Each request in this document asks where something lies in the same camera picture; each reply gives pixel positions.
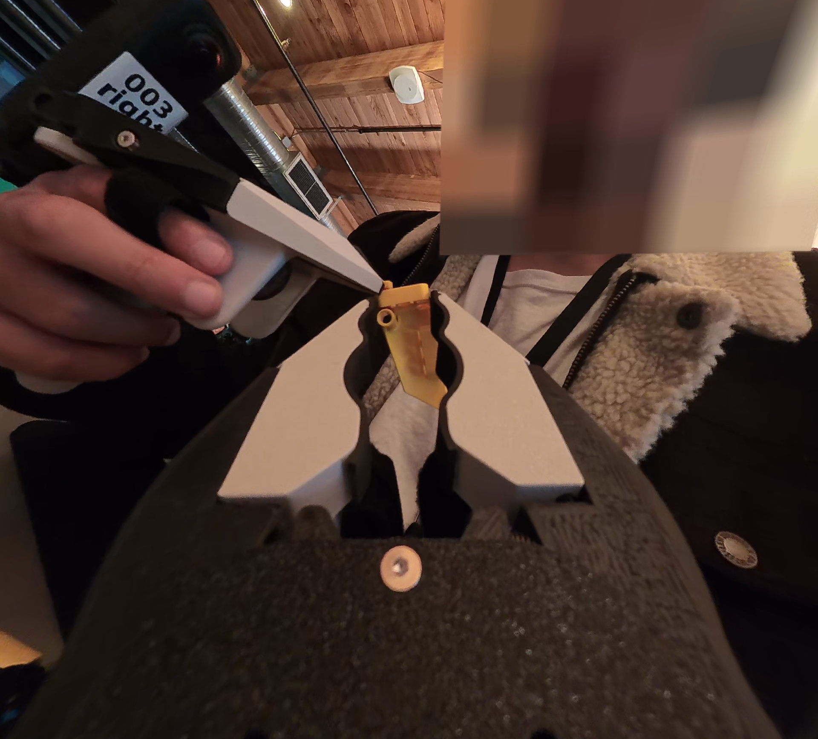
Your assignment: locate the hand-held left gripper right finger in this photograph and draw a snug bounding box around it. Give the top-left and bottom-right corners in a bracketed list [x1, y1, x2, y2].
[430, 292, 587, 508]

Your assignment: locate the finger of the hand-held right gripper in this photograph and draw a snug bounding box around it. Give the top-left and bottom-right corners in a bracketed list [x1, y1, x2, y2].
[230, 242, 322, 339]
[225, 178, 386, 295]

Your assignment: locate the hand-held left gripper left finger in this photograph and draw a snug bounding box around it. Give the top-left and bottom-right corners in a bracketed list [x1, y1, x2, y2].
[217, 297, 376, 508]

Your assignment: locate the yellow brick panel piece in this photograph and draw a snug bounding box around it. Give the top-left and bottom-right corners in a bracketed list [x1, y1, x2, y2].
[376, 283, 449, 412]

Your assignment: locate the person's right hand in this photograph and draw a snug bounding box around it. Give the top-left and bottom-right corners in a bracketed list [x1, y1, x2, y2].
[0, 166, 235, 382]

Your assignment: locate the white vent grille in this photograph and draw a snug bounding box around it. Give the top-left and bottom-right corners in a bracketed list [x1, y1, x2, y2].
[283, 152, 334, 217]

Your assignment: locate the white ceiling speaker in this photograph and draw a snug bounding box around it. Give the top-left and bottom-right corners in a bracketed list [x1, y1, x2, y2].
[388, 66, 424, 106]

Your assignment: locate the dark sherpa-lined jacket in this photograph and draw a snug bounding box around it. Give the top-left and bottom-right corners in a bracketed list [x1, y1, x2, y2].
[0, 209, 818, 739]

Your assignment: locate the silver spiral duct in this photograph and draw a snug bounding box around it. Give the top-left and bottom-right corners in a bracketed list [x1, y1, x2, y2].
[58, 0, 362, 235]

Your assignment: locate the black lanyard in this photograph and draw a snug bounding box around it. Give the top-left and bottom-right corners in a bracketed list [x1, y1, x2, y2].
[481, 253, 617, 369]

